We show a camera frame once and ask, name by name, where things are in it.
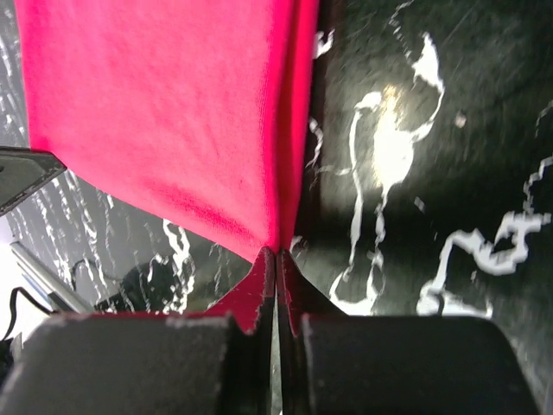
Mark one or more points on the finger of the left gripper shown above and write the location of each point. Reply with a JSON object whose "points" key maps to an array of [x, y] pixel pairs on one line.
{"points": [[24, 172]]}

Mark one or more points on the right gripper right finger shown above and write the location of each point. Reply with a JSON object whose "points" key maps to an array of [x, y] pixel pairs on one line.
{"points": [[333, 363]]}

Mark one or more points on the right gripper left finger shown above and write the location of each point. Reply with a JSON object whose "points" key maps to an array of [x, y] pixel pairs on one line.
{"points": [[214, 362]]}

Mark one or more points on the crimson t shirt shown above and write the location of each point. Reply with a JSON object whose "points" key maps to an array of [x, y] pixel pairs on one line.
{"points": [[195, 111]]}

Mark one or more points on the black marbled table mat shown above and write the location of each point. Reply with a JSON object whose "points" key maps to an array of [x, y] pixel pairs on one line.
{"points": [[427, 188]]}

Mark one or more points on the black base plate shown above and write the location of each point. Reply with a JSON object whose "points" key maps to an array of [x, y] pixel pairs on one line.
{"points": [[26, 293]]}

